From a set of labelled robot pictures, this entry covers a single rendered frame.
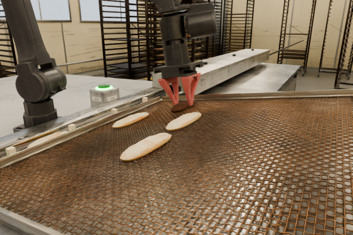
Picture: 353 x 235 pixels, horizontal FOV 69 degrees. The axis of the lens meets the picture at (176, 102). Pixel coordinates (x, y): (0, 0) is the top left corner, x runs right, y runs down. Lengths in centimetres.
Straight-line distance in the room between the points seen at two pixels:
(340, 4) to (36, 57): 703
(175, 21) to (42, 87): 36
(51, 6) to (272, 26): 529
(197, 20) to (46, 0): 540
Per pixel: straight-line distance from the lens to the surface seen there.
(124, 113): 64
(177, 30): 58
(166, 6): 57
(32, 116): 77
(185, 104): 59
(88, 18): 645
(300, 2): 742
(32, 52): 73
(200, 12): 58
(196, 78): 60
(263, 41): 755
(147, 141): 39
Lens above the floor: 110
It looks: 17 degrees down
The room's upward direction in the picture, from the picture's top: straight up
